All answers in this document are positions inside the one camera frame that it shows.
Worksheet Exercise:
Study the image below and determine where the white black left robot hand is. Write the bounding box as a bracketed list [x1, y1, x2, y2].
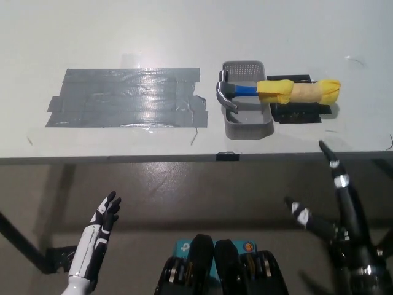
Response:
[67, 190, 122, 282]

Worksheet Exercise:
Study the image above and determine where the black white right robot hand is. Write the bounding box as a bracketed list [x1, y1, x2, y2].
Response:
[284, 140, 384, 273]

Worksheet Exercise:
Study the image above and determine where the blue-handled hammer with yellow wrap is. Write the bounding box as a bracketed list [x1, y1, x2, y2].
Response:
[214, 69, 342, 115]

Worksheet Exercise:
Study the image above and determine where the black table leg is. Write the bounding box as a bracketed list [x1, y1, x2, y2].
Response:
[0, 211, 53, 275]
[370, 159, 393, 178]

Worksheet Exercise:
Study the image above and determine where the grey perforated plastic basket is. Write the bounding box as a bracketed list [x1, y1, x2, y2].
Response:
[221, 60, 276, 140]

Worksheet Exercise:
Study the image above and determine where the grey duct tape patch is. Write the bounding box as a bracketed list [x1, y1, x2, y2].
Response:
[44, 67, 209, 129]

